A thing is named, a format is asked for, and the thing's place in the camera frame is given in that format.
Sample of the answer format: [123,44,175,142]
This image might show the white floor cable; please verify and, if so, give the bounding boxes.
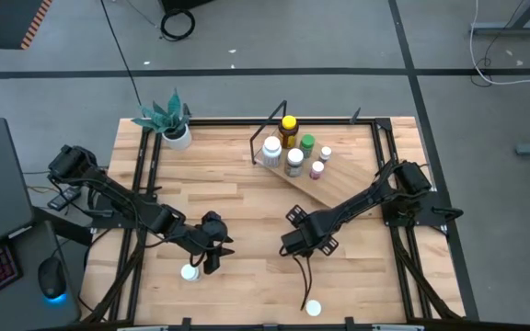
[469,0,530,86]

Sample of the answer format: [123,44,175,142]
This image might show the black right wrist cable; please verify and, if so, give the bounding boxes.
[291,254,315,312]

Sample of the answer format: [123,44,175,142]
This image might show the black power adapter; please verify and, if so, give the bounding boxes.
[46,186,83,211]

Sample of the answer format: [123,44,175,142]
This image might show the thin black floor cable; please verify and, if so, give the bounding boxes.
[469,0,530,88]

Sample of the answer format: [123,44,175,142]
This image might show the black mat orange stripes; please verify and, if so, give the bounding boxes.
[0,0,54,51]

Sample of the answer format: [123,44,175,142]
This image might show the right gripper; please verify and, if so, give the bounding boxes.
[279,204,340,257]

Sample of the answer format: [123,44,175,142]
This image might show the amber bottle yellow cap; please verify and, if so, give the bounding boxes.
[277,114,300,150]

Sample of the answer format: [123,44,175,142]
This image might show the pink bottle white cap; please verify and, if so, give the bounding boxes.
[308,160,326,181]

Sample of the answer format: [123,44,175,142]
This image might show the black computer mouse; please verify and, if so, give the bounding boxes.
[37,256,69,304]

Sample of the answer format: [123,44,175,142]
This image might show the coiled black cable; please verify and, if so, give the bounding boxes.
[159,7,197,42]

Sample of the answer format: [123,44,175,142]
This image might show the wooden shelf black metal legs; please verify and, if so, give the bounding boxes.
[249,99,381,209]

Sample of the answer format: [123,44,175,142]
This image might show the white bottle fine-print label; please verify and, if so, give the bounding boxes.
[180,263,202,282]

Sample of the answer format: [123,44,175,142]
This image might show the green medicine bottle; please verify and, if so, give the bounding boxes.
[298,133,317,160]

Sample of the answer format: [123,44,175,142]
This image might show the long black cable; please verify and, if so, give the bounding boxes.
[100,0,143,106]

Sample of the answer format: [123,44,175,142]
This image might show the green plant in white pot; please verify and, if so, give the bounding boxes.
[130,88,193,152]

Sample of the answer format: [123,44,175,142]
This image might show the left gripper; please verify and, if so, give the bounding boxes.
[186,211,236,276]

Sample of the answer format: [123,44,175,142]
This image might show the large white medicine bottle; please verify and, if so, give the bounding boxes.
[261,135,283,169]

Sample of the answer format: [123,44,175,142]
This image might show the black aluminium table frame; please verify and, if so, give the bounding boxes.
[80,114,467,331]

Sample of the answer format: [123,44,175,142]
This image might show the black box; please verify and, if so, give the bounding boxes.
[160,0,215,13]

